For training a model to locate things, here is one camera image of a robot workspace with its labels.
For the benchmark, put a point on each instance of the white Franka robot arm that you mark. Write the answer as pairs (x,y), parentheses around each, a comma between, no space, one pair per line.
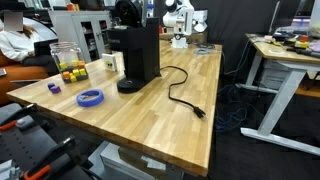
(181,18)

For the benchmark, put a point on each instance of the black pod coffee maker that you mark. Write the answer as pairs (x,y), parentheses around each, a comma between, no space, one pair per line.
(143,50)

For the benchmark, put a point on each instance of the small white box yellow print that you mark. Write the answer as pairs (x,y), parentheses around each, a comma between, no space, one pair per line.
(109,62)

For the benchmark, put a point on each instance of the blue tape roll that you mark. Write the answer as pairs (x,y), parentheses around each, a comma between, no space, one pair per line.
(90,104)

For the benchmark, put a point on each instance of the white computer case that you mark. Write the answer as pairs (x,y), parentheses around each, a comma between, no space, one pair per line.
(113,161)

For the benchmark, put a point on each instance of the glass jar of colourful blocks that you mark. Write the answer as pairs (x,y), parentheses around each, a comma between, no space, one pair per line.
(68,58)

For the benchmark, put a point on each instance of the black backdrop panel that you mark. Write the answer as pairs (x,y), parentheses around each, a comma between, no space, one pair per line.
(233,20)

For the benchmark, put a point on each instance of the purple cube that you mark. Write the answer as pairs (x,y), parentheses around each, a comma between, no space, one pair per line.
(55,89)

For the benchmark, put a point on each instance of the blue cube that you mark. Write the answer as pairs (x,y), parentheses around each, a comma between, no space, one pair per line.
(50,85)

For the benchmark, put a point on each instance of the white printer box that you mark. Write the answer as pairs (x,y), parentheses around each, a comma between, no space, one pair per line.
(275,75)

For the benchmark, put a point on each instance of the black laptop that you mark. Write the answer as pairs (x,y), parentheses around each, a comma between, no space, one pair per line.
(45,48)

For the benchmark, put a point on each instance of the white-legged wooden-top desk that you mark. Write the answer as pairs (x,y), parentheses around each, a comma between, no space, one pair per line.
(283,96)

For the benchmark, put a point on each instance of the orange sofa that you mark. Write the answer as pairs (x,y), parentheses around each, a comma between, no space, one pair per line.
(20,75)

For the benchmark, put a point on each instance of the black tool cart with clamps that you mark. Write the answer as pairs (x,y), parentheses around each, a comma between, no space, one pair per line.
(26,143)

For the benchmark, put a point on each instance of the computer monitor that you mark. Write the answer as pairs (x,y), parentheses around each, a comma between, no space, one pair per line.
(290,13)

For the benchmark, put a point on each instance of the seated person in white top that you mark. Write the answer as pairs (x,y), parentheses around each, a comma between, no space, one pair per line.
(13,43)

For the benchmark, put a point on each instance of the grey table frame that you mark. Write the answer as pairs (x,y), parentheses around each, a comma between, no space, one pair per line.
(175,173)

